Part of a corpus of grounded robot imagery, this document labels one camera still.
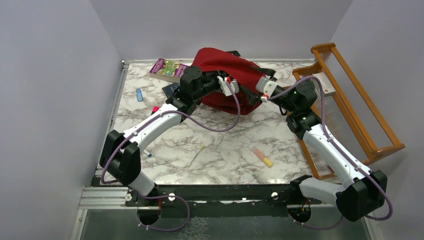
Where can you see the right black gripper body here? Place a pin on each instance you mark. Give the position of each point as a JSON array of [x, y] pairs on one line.
[[283, 101]]

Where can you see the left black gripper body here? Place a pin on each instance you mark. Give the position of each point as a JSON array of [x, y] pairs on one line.
[[209, 84]]

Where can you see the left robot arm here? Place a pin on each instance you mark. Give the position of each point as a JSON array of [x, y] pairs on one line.
[[121, 153]]

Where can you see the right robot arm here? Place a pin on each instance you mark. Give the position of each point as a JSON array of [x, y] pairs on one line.
[[362, 192]]

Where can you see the dark blue book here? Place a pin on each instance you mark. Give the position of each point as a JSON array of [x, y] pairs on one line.
[[170, 89]]

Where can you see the white red small box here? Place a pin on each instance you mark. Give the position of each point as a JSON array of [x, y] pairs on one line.
[[327, 86]]

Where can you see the purple green paperback book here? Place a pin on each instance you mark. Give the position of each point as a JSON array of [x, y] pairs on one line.
[[167, 70]]

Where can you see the pink black highlighter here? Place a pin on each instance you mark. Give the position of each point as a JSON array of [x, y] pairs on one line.
[[155, 109]]

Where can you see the orange wooden rack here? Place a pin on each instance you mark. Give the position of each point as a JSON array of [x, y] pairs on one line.
[[350, 114]]

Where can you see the light blue highlighter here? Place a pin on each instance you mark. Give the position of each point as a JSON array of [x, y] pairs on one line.
[[139, 95]]

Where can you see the blue capped pen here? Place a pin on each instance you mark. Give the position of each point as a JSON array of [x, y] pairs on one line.
[[147, 153]]

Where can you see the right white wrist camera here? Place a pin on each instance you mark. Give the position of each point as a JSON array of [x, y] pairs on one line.
[[266, 88]]

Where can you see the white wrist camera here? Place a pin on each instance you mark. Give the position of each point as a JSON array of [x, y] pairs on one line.
[[228, 86], [266, 88]]

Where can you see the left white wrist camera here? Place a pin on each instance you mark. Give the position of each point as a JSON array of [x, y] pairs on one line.
[[228, 86]]

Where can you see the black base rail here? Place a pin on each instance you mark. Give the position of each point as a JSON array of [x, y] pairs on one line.
[[210, 200]]

